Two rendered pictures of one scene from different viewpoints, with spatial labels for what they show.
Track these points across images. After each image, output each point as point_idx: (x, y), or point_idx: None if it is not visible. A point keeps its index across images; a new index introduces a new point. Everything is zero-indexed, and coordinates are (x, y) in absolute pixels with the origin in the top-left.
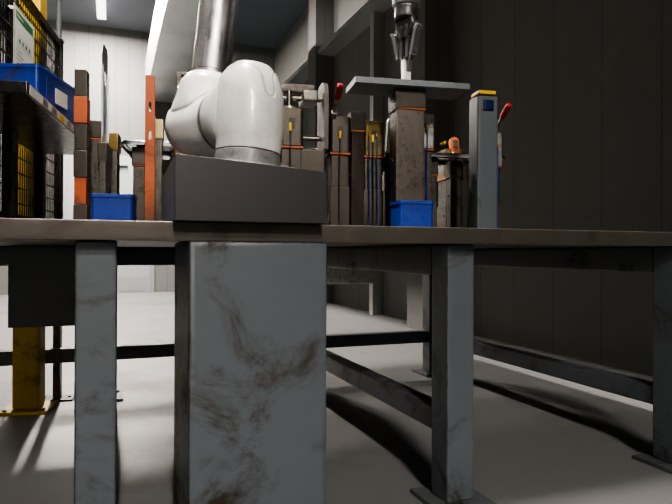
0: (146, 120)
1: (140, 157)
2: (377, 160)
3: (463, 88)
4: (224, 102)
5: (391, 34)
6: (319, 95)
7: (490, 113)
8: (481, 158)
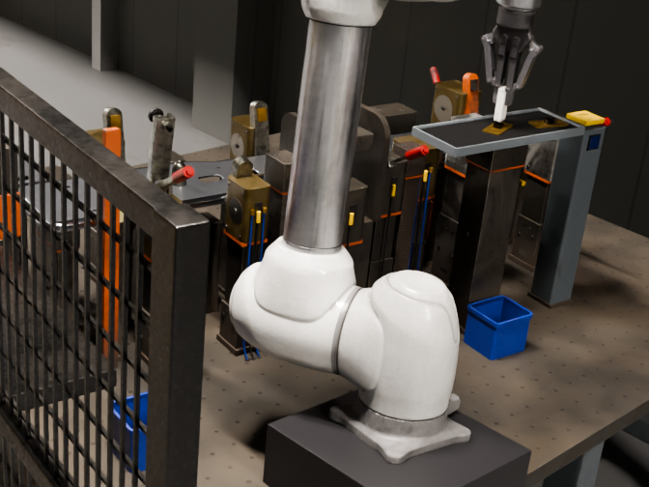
0: (107, 205)
1: (70, 237)
2: (426, 205)
3: (577, 135)
4: (402, 363)
5: (484, 37)
6: (359, 120)
7: (593, 152)
8: (572, 214)
